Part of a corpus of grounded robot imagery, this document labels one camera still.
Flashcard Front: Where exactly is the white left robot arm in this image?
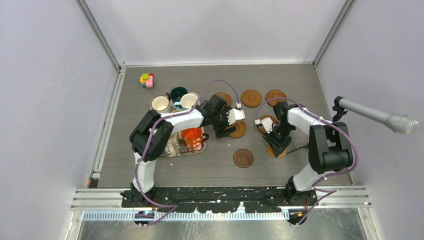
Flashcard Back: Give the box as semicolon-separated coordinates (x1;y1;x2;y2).
121;94;245;208

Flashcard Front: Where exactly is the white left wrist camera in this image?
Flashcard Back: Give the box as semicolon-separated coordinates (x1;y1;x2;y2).
227;108;245;125

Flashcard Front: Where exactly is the light blue mug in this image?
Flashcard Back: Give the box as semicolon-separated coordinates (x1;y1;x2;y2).
173;92;199;111

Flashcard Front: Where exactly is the colourful block puzzle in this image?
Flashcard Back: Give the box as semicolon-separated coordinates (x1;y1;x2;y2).
140;73;155;88

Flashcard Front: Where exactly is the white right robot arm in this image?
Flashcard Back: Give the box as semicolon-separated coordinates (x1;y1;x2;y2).
255;101;354;205

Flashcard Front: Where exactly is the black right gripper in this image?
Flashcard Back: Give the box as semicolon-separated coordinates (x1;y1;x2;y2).
263;123;295;157

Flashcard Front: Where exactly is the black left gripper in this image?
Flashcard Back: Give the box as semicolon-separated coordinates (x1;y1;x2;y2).
211;106;236;138

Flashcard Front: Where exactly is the grey microphone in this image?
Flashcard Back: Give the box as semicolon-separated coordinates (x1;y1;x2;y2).
333;96;419;136

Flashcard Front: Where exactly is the ringed wooden coaster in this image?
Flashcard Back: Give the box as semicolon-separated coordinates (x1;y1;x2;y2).
241;89;263;108
226;120;247;139
215;92;232;106
255;115;279;135
265;89;287;107

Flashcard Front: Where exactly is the dark green mug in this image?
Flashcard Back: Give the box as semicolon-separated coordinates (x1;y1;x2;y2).
169;86;188;103

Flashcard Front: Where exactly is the metal tray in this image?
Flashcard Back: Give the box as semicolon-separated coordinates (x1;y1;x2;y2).
149;92;207;159

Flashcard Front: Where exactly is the orange translucent cup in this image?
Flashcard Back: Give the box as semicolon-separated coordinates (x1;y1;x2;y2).
181;127;209;151

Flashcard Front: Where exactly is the light wooden coaster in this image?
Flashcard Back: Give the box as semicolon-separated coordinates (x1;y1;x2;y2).
266;144;287;159

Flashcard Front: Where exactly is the dark walnut coaster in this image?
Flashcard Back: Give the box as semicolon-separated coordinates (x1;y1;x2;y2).
233;148;254;168

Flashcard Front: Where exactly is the white mug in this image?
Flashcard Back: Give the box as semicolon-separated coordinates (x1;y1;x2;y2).
149;95;173;114

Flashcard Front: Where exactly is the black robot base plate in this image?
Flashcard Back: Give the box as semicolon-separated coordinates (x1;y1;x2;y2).
120;186;317;214

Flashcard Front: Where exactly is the black microphone tripod stand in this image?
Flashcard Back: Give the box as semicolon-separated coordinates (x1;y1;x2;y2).
286;105;349;155

